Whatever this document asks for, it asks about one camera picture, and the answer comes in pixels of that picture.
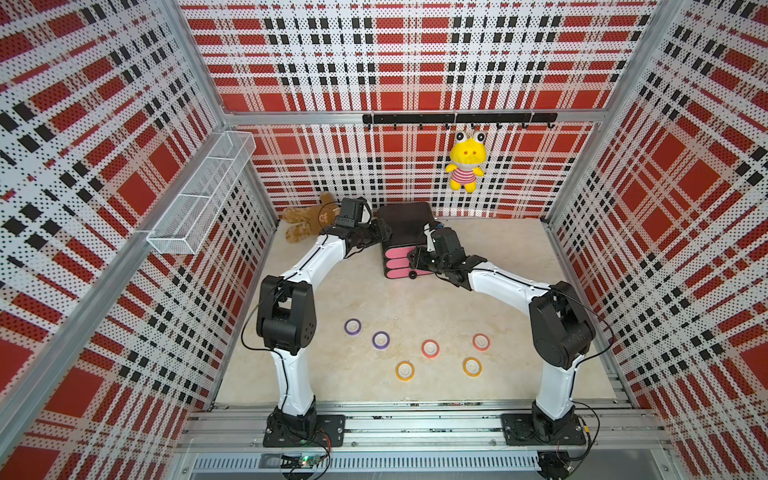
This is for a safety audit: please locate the pink drawer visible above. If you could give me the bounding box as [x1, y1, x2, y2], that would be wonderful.
[385, 257, 412, 270]
[385, 267, 433, 280]
[384, 245, 417, 260]

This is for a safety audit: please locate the black drawer cabinet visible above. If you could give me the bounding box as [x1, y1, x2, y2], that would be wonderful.
[377, 202, 435, 275]

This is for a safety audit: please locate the red tape roll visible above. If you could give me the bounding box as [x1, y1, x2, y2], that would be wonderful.
[472, 333, 490, 352]
[421, 339, 440, 359]

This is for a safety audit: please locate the purple tape roll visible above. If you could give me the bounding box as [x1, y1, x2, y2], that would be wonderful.
[372, 331, 391, 350]
[344, 318, 362, 336]

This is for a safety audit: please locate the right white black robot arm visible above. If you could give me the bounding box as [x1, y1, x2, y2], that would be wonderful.
[408, 247, 596, 422]

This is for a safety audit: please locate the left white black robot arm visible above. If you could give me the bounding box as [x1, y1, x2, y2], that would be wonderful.
[256, 218, 391, 419]

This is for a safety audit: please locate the orange tape roll right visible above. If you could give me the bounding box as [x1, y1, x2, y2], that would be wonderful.
[462, 357, 483, 378]

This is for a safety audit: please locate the orange tape roll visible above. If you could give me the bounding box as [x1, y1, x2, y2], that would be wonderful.
[462, 357, 483, 378]
[395, 360, 415, 382]

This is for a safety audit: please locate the orange tape roll left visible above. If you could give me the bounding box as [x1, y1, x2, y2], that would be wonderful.
[395, 360, 415, 382]

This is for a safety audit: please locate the brown teddy bear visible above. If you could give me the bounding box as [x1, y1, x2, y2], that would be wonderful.
[282, 191, 341, 244]

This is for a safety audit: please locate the yellow frog plush toy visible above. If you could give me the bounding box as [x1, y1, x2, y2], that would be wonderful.
[445, 131, 487, 193]

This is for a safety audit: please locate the black connector box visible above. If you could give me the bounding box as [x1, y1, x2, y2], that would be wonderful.
[538, 451, 573, 480]

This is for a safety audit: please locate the green circuit board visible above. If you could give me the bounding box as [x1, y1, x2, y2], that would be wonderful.
[280, 455, 325, 470]

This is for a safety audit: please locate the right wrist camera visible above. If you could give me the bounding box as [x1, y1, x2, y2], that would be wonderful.
[424, 222, 463, 256]

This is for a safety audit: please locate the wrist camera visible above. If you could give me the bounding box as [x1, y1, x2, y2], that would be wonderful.
[334, 197, 372, 229]
[424, 222, 463, 256]

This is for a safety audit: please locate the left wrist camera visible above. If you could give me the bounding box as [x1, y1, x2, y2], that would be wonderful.
[334, 197, 372, 229]

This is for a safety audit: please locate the black hook rail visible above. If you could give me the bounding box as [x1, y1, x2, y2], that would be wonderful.
[362, 112, 559, 127]

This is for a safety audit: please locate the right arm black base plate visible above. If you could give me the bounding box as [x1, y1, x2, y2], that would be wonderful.
[501, 406, 587, 446]

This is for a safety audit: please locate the white wire mesh basket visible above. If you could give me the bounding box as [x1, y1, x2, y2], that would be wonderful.
[147, 131, 255, 255]

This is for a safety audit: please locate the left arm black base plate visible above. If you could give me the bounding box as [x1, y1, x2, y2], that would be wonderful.
[262, 406, 346, 448]

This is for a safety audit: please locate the aluminium mounting rail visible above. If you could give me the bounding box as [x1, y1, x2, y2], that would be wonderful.
[177, 400, 671, 453]

